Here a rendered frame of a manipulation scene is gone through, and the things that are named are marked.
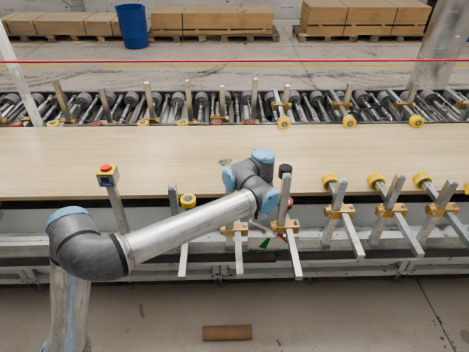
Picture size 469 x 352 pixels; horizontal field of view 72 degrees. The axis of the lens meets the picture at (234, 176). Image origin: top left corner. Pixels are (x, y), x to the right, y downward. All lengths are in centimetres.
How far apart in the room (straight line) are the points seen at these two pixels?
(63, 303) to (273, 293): 158
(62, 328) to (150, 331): 117
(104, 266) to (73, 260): 7
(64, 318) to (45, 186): 99
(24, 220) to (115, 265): 134
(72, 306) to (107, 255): 31
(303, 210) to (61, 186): 133
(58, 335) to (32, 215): 99
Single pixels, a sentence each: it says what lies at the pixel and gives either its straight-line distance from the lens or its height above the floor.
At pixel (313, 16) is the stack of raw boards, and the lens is 726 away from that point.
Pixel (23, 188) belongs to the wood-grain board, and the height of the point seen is 90.
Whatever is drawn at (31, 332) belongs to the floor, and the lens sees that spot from 258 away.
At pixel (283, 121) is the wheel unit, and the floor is 97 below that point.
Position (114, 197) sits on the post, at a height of 108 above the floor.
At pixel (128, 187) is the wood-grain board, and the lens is 183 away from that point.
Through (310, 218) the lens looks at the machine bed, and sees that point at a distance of 192.
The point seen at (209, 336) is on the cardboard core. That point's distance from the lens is 218.
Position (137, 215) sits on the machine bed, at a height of 74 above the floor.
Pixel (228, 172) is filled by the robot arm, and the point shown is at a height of 134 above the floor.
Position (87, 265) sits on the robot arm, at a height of 139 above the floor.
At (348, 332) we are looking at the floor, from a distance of 238.
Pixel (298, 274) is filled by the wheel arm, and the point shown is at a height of 86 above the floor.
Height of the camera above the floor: 205
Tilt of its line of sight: 39 degrees down
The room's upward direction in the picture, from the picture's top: 1 degrees clockwise
